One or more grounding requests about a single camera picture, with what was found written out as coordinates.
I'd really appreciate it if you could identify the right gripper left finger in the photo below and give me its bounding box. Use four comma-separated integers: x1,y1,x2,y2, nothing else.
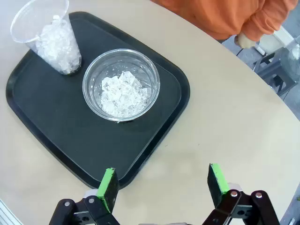
48,167,121,225

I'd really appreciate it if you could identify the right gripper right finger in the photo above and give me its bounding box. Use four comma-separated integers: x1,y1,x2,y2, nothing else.
202,163,281,225

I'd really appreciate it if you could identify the short wide clear plastic cup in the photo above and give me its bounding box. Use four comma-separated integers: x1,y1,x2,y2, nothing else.
82,48,161,122

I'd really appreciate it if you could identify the tall clear plastic cup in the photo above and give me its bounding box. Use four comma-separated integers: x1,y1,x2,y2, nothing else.
10,0,83,75

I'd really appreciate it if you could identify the person left forearm orange sleeve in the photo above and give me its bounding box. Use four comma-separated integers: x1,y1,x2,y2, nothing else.
239,0,298,43

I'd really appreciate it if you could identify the person left hand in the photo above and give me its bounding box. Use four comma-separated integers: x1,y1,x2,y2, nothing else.
234,32,256,49

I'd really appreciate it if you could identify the black plastic tray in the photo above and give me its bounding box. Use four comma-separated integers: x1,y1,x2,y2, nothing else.
6,11,191,190

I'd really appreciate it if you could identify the white side table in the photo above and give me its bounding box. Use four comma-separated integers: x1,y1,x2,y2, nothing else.
255,25,296,54

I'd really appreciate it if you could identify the person in orange hoodie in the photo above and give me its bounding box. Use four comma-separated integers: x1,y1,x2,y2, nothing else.
151,0,298,43

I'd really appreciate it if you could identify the silver ribbed metal rail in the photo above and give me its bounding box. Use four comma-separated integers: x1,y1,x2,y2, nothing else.
0,198,23,225

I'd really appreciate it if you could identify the dark grey metal frame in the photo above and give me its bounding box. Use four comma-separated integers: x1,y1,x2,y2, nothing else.
253,52,299,95

